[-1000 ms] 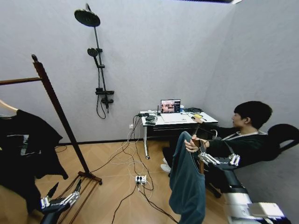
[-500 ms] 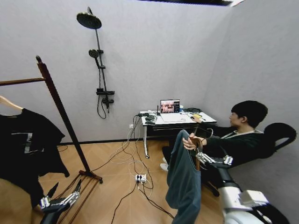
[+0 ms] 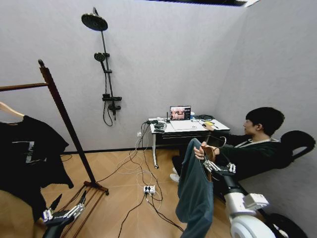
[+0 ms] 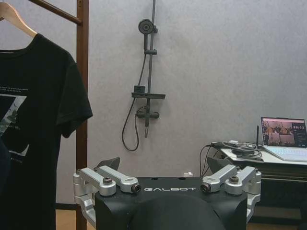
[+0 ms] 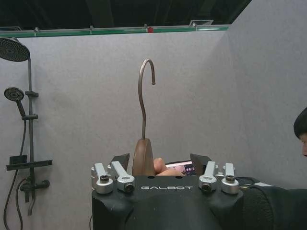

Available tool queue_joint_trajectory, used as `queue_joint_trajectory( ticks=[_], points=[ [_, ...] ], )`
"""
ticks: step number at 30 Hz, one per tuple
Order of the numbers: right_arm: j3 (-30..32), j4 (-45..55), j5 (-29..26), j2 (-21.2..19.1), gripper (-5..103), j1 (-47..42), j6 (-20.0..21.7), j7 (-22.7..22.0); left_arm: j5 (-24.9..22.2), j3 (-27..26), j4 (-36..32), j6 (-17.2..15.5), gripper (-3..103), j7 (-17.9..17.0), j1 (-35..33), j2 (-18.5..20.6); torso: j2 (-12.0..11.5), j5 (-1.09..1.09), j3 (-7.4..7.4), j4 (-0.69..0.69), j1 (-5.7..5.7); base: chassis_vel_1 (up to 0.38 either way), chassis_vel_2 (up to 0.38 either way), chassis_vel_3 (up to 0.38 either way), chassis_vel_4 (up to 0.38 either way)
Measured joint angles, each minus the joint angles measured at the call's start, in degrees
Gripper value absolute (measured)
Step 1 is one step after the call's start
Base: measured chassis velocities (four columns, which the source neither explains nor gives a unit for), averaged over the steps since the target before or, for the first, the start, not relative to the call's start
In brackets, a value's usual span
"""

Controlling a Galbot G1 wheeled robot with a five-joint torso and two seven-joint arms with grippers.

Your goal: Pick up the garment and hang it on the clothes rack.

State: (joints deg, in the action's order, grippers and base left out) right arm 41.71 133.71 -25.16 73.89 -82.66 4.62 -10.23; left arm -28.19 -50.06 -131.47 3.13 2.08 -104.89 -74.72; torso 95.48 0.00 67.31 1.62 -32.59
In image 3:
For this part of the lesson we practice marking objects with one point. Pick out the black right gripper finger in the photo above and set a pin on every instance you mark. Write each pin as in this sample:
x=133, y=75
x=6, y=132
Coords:
x=212, y=166
x=232, y=167

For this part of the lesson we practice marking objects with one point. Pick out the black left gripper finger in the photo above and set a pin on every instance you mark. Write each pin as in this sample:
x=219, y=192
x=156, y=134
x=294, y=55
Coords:
x=76, y=209
x=50, y=210

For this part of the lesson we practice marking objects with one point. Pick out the brown wooden hanger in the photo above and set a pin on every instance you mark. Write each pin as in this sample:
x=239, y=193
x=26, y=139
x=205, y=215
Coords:
x=210, y=151

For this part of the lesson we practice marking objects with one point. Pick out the teal garment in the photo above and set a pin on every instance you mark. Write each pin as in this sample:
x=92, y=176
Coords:
x=195, y=193

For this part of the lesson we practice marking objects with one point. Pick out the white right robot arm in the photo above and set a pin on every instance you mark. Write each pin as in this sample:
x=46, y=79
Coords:
x=244, y=223

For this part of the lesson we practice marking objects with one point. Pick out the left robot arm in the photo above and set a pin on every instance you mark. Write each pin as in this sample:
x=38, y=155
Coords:
x=55, y=230

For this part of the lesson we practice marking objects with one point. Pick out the pale wooden hanger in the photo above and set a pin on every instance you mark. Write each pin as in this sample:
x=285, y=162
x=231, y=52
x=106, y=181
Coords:
x=11, y=112

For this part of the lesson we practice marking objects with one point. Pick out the person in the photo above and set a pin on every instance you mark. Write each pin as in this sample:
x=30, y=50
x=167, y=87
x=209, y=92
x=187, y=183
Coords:
x=260, y=148

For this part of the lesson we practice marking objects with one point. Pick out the white shoe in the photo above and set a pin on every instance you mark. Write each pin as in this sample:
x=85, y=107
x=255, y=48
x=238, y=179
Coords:
x=174, y=176

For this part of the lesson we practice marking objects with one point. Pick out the yellow item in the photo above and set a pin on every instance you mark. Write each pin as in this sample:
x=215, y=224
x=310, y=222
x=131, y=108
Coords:
x=209, y=123

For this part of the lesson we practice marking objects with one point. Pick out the black pouch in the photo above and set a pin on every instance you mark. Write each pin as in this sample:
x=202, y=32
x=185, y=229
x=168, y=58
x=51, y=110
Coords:
x=204, y=117

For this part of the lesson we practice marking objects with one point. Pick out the open laptop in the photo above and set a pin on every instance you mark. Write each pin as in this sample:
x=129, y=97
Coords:
x=182, y=119

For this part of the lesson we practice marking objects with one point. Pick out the black printed t-shirt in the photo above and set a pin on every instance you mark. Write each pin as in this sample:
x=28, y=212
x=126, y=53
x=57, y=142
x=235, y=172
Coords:
x=29, y=158

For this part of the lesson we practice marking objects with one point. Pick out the small black antenna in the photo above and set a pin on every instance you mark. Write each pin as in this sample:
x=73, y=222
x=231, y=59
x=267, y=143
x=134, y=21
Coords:
x=168, y=117

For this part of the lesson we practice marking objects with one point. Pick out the white power strip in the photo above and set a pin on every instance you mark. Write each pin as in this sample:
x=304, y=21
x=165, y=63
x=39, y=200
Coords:
x=149, y=189

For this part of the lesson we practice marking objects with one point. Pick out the black office chair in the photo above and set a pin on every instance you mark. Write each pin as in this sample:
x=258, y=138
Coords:
x=298, y=145

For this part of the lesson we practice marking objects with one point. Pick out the black rounded object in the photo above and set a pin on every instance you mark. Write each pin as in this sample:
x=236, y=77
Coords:
x=287, y=225

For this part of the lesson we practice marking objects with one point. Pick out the black hub box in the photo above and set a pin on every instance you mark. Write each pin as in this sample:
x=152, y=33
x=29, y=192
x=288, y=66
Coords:
x=153, y=121

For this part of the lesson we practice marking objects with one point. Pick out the dark wooden clothes rack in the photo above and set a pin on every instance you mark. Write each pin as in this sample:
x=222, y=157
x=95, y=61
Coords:
x=64, y=119

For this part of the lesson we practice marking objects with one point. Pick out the black shower mixer with shelf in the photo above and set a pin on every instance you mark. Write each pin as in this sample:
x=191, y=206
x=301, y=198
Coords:
x=112, y=102

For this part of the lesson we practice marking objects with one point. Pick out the black hand shower head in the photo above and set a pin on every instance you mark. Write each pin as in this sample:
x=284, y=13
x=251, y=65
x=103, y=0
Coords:
x=99, y=57

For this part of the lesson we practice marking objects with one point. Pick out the black round rain shower head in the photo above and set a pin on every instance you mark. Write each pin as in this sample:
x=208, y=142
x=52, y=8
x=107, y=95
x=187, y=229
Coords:
x=94, y=21

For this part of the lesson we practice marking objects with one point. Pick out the white desk with black frame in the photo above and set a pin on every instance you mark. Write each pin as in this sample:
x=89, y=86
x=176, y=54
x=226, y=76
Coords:
x=188, y=131

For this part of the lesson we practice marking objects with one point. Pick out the white wall socket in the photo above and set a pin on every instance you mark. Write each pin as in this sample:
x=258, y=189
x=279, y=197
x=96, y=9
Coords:
x=139, y=134

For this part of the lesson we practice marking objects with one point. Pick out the black shower rail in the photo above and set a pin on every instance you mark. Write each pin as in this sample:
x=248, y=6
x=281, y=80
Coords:
x=106, y=64

